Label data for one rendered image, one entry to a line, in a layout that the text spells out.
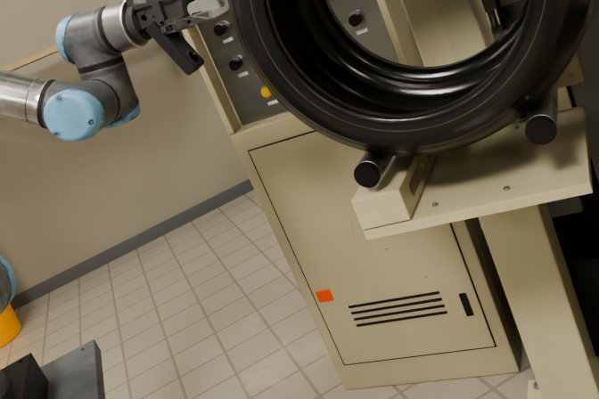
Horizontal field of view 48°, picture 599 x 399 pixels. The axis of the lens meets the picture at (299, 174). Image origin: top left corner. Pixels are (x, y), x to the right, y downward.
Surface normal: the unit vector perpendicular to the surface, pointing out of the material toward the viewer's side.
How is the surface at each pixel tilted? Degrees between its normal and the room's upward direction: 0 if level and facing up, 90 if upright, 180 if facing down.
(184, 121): 90
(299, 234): 90
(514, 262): 90
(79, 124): 92
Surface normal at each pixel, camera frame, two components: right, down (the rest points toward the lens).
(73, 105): -0.04, 0.33
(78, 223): 0.31, 0.15
